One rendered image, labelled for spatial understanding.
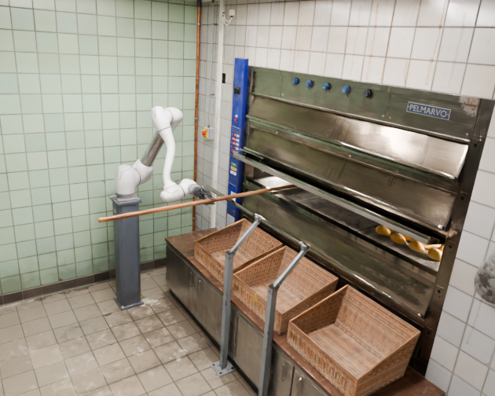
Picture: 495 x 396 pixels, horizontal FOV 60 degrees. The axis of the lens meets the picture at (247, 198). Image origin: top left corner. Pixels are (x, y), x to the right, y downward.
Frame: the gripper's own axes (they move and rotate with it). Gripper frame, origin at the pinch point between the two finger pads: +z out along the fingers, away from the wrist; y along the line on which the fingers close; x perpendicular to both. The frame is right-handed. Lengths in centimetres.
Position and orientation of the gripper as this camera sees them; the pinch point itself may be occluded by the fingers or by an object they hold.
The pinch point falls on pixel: (210, 199)
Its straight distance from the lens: 307.7
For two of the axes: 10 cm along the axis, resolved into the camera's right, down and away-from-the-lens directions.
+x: -8.2, 1.4, -5.6
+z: 5.7, 3.2, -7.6
